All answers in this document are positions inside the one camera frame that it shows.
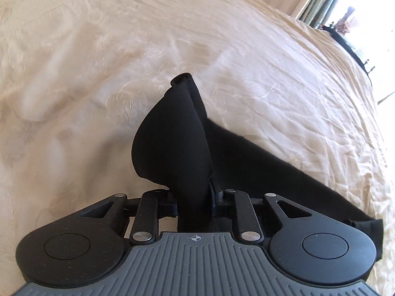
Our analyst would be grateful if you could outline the green patterned curtain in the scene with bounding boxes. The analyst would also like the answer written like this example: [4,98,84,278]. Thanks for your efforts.
[299,0,338,28]

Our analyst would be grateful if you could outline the black pants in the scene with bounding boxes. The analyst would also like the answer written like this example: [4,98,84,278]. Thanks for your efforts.
[131,73,384,255]

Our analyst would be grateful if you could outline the cream embroidered bedspread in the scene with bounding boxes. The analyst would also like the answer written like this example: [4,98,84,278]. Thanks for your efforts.
[1,0,394,295]

